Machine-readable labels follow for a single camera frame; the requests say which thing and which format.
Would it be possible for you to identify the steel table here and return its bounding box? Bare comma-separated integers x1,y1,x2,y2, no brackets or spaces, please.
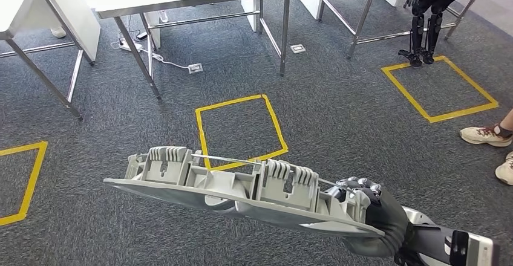
0,0,96,122
318,0,482,60

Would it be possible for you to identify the person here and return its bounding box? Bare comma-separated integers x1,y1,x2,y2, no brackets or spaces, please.
459,109,513,186

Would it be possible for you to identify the white floor cable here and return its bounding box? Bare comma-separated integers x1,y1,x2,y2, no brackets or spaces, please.
138,48,193,71

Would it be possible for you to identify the grey plastic wheel hubcap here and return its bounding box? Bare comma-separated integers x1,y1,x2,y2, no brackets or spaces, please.
103,146,385,239

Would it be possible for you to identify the beige sneaker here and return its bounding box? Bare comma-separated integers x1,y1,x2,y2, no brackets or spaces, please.
495,152,513,186
459,125,513,148

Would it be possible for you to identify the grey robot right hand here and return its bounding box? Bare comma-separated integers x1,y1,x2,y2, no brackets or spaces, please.
326,176,410,258

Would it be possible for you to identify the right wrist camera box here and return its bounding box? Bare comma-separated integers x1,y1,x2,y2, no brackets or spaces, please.
408,224,501,266

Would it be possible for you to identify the white power strip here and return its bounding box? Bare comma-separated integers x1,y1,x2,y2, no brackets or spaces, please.
119,37,143,53

